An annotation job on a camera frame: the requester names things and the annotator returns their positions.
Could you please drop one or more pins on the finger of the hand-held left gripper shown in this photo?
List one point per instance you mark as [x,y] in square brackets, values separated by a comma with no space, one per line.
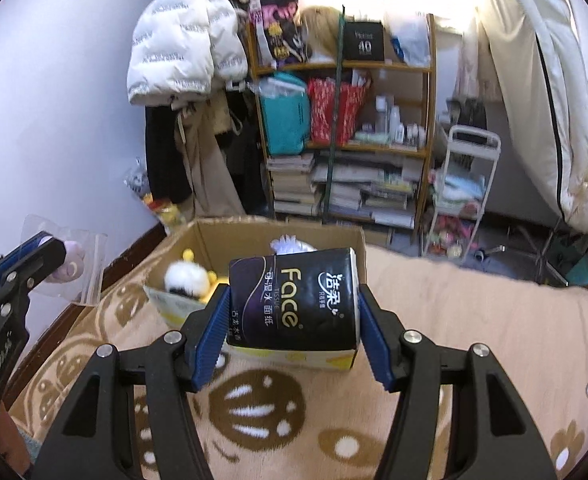
[44,260]
[26,247]

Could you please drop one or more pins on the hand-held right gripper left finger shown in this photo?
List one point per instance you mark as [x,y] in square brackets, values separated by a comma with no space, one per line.
[214,332]

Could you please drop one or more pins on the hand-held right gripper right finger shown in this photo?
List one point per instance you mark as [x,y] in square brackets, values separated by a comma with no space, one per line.
[376,340]

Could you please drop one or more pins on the purple plush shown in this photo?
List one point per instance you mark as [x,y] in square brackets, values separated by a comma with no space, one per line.
[71,260]

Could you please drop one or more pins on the yellow dog plush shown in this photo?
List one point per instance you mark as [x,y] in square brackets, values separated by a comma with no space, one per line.
[186,275]

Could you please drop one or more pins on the black tissue pack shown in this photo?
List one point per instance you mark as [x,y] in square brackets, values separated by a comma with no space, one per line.
[284,300]

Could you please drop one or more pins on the printed cardboard box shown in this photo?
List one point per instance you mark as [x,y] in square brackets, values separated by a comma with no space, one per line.
[209,235]

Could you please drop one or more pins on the purple white-haired plush doll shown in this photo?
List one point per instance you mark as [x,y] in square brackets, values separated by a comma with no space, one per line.
[294,245]

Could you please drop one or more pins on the beige patterned blanket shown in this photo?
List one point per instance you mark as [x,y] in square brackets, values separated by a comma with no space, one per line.
[424,310]

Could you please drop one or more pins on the pile of small toys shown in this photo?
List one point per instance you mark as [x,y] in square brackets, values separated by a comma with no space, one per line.
[169,212]

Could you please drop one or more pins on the beige hanging garment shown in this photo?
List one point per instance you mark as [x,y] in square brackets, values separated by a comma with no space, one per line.
[209,175]

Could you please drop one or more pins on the black hanging garment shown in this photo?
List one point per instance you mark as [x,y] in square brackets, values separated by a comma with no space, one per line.
[166,160]

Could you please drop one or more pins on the stack of books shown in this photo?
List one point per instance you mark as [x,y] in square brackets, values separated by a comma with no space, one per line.
[294,190]

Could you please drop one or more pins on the metal chair base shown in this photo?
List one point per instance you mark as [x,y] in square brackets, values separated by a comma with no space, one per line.
[539,255]

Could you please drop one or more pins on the green pole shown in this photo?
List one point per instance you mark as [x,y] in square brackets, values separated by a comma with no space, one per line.
[331,160]

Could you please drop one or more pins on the teal cloth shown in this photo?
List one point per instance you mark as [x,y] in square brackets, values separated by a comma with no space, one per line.
[581,272]

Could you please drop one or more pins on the row of small bottles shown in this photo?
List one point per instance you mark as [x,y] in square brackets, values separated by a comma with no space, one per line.
[394,120]

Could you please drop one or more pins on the teal bag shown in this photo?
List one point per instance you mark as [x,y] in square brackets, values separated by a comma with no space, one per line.
[284,120]

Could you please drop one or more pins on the white trolley cart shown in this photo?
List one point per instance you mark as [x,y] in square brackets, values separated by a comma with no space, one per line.
[474,135]

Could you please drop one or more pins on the red gift bag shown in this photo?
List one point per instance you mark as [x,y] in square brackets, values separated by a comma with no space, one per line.
[334,115]

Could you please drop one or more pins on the dark bag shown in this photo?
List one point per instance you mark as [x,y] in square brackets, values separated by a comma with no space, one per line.
[466,110]

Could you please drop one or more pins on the white puffer jacket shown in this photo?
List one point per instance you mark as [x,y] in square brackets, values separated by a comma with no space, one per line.
[174,45]

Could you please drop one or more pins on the wooden shelf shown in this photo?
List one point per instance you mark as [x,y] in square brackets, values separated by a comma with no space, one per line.
[374,66]

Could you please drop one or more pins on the black box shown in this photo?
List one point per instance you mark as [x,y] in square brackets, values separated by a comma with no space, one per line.
[364,42]

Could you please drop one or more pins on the clear plastic bag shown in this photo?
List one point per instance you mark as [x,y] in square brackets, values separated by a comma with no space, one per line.
[411,40]

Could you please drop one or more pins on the printed tote bag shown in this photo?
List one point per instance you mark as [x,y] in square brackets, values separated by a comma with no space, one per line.
[276,30]

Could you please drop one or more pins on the blonde wig head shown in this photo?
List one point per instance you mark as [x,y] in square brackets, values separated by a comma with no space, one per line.
[319,30]

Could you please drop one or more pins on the cream hanging duvet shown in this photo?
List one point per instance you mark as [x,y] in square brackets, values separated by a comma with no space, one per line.
[524,60]

